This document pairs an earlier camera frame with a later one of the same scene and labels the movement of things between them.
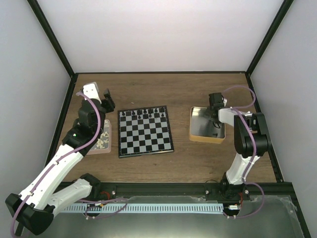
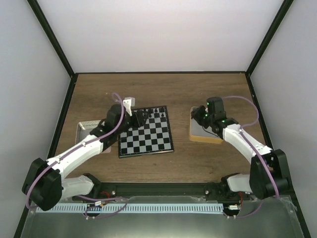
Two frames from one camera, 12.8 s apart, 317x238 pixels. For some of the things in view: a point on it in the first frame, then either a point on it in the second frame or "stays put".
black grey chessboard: (143, 132) stays put
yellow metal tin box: (202, 129) stays put
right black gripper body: (208, 114) -> (203, 120)
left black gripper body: (110, 105) -> (139, 122)
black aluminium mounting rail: (126, 190) stays put
